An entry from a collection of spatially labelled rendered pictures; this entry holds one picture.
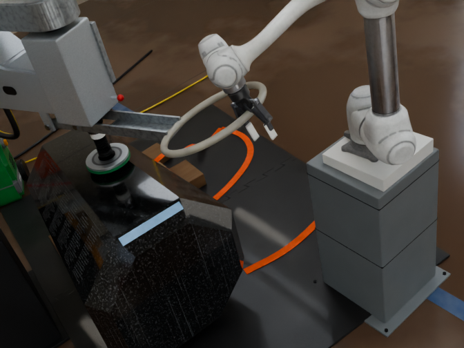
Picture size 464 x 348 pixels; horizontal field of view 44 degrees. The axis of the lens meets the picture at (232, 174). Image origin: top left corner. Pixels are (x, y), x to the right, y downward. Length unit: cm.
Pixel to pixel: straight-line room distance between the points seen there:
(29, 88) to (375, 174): 153
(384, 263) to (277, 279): 73
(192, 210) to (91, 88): 68
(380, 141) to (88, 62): 125
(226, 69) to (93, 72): 89
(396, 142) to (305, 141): 196
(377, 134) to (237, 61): 61
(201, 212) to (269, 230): 89
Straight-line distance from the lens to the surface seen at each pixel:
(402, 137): 212
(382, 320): 286
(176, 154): 214
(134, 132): 248
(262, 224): 340
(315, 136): 406
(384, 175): 230
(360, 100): 228
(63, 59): 242
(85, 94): 251
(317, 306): 294
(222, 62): 182
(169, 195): 250
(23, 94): 275
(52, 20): 239
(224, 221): 262
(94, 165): 277
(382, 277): 262
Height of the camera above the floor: 232
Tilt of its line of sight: 37 degrees down
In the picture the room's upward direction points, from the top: 14 degrees counter-clockwise
